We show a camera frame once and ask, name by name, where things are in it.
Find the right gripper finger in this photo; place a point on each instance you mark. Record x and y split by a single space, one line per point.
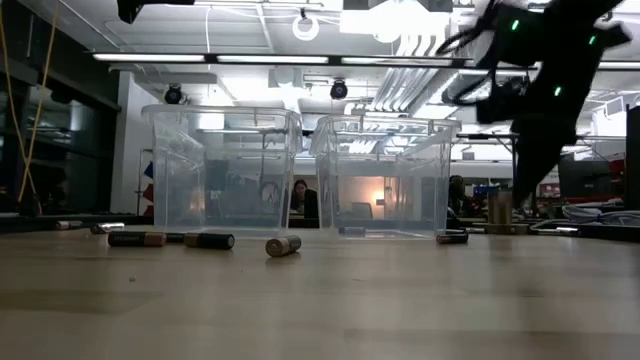
542 170
524 175

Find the clear plastic bin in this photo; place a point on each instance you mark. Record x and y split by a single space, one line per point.
170 175
425 190

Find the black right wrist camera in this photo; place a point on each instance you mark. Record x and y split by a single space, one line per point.
500 102

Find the white ceiling ducts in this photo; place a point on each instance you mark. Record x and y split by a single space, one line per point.
410 75

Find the black ceiling camera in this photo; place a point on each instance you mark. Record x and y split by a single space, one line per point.
173 95
338 90

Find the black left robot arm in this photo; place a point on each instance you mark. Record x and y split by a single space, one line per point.
131 9

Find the person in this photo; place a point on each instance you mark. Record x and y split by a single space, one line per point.
456 192
305 200

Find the black aluminium table frame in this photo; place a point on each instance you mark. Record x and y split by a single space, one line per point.
30 222

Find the long ceiling light strip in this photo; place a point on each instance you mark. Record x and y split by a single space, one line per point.
150 57

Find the silver black battery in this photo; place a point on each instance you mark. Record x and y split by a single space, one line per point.
107 228

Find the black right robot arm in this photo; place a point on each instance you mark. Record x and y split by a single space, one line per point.
565 30

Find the black copper battery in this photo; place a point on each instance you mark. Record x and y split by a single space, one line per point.
130 239
452 238
69 225
282 246
215 241

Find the black monitor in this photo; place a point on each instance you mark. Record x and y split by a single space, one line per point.
585 177

